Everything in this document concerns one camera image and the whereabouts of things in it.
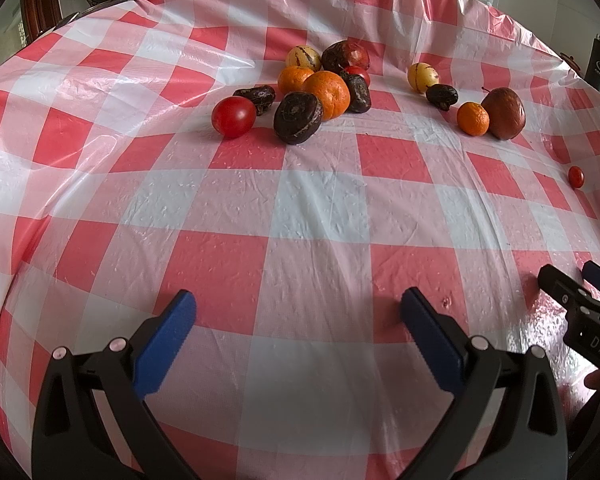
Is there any brown red apple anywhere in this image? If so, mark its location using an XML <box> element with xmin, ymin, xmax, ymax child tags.
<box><xmin>481</xmin><ymin>87</ymin><xmax>526</xmax><ymax>141</ymax></box>

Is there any small orange mandarin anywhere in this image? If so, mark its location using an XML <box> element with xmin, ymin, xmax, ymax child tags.
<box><xmin>456</xmin><ymin>102</ymin><xmax>490</xmax><ymax>136</ymax></box>

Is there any dark wrinkled fruit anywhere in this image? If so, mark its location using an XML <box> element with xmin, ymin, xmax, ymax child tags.
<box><xmin>425</xmin><ymin>84</ymin><xmax>458</xmax><ymax>112</ymax></box>
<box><xmin>340</xmin><ymin>70</ymin><xmax>372</xmax><ymax>114</ymax></box>
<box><xmin>234</xmin><ymin>84</ymin><xmax>276</xmax><ymax>116</ymax></box>

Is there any yellow striped melon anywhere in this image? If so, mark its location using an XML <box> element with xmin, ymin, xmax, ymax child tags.
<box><xmin>285</xmin><ymin>46</ymin><xmax>322</xmax><ymax>72</ymax></box>
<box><xmin>407</xmin><ymin>63</ymin><xmax>440</xmax><ymax>94</ymax></box>

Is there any large orange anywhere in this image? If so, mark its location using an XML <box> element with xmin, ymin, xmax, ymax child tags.
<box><xmin>302</xmin><ymin>70</ymin><xmax>351</xmax><ymax>122</ymax></box>

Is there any small red tomato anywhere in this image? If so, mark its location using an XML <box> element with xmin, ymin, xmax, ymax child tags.
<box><xmin>344</xmin><ymin>66</ymin><xmax>370</xmax><ymax>87</ymax></box>

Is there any dark red wrinkled apple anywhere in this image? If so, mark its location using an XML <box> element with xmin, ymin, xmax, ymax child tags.
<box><xmin>321</xmin><ymin>39</ymin><xmax>370</xmax><ymax>74</ymax></box>

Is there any large red tomato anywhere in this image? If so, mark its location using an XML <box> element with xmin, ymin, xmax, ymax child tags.
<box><xmin>211</xmin><ymin>96</ymin><xmax>257</xmax><ymax>139</ymax></box>

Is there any medium orange mandarin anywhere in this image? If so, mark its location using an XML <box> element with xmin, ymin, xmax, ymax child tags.
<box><xmin>277</xmin><ymin>65</ymin><xmax>314</xmax><ymax>96</ymax></box>

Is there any person right hand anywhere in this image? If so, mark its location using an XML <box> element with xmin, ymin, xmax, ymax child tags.
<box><xmin>583</xmin><ymin>370</ymin><xmax>600</xmax><ymax>390</ymax></box>

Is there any tiny cherry tomato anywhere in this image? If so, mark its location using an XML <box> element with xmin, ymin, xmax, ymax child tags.
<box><xmin>567</xmin><ymin>166</ymin><xmax>585</xmax><ymax>190</ymax></box>

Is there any black thermos bottle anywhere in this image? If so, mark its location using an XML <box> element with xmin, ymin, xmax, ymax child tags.
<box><xmin>584</xmin><ymin>35</ymin><xmax>600</xmax><ymax>92</ymax></box>

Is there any red white checkered tablecloth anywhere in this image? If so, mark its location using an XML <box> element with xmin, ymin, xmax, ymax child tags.
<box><xmin>0</xmin><ymin>0</ymin><xmax>600</xmax><ymax>479</ymax></box>

